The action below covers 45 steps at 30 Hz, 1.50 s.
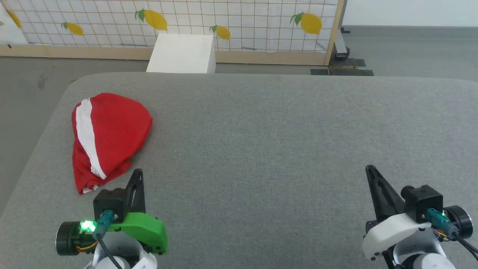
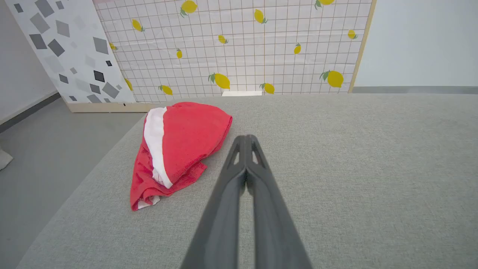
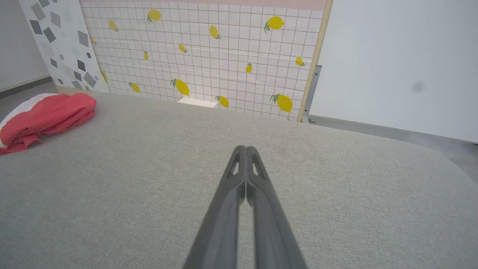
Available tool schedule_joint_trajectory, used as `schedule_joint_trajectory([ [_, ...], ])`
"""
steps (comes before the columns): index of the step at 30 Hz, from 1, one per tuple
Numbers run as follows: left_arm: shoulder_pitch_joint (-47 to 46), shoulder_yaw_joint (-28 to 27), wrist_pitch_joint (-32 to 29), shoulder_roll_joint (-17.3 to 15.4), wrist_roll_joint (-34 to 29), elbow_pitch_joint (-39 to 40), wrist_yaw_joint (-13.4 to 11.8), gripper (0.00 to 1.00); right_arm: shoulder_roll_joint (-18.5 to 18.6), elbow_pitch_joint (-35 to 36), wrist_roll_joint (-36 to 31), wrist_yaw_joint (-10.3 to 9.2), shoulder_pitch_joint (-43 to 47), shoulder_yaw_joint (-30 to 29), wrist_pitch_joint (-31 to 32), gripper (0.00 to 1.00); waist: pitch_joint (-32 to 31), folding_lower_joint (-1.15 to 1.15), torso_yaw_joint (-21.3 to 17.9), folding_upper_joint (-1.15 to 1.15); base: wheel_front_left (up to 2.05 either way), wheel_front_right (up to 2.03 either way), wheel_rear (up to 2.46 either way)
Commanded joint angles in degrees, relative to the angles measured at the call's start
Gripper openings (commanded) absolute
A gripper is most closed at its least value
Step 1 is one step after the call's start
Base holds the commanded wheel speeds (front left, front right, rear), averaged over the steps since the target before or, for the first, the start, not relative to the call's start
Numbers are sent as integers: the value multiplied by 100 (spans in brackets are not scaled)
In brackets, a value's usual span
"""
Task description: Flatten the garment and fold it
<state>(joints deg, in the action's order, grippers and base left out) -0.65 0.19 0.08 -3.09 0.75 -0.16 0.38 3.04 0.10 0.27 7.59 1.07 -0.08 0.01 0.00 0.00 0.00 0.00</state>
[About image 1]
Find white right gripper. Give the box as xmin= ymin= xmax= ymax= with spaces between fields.
xmin=361 ymin=165 xmax=474 ymax=260

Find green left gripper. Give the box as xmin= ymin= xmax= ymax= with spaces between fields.
xmin=56 ymin=168 xmax=169 ymax=257

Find red shorts with white stripe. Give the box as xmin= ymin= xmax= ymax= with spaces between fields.
xmin=72 ymin=93 xmax=153 ymax=195

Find black metal base plates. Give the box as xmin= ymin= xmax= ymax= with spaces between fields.
xmin=310 ymin=58 xmax=375 ymax=77

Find white box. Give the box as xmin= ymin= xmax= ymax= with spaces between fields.
xmin=146 ymin=33 xmax=217 ymax=74

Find lemon-patterned grid panel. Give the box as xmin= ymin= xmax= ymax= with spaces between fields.
xmin=0 ymin=0 xmax=346 ymax=67

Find lemon print grid screen cloth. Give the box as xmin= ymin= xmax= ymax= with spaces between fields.
xmin=0 ymin=0 xmax=339 ymax=55

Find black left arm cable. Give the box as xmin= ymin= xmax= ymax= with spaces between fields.
xmin=93 ymin=210 xmax=124 ymax=269

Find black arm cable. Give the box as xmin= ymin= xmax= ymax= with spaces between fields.
xmin=93 ymin=210 xmax=124 ymax=269
xmin=427 ymin=208 xmax=478 ymax=262

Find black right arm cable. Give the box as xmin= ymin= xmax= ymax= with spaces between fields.
xmin=427 ymin=208 xmax=478 ymax=262

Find grey metal bracket foot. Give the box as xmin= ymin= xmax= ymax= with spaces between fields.
xmin=334 ymin=27 xmax=351 ymax=62

